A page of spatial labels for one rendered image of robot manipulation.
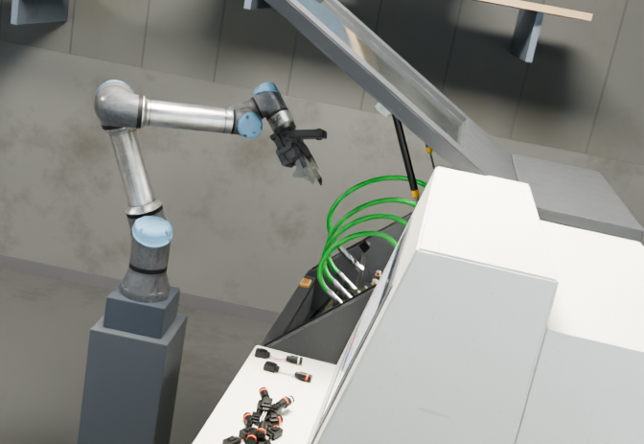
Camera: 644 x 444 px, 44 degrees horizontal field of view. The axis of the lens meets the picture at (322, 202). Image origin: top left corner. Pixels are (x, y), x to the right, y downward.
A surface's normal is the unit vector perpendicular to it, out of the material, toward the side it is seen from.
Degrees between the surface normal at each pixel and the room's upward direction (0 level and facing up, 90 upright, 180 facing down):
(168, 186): 90
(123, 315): 90
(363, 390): 90
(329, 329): 90
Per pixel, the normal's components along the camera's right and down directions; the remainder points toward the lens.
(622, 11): -0.10, 0.25
